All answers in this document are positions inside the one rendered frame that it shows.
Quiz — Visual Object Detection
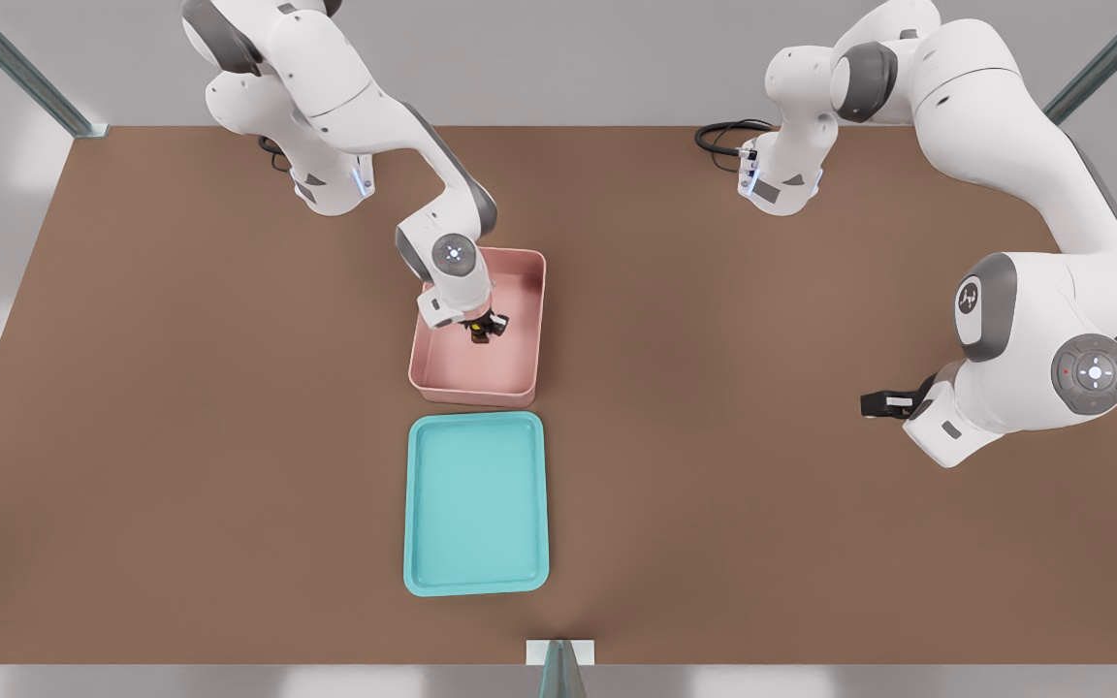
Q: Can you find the pink box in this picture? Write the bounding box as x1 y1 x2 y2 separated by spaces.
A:
408 247 547 407

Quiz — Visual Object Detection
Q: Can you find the pale blue-green tray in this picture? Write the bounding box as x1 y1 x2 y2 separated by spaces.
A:
403 411 551 597

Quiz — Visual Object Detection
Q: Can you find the silver frame post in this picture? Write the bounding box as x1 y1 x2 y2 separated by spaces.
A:
0 0 110 139
526 639 595 698
1043 0 1117 125

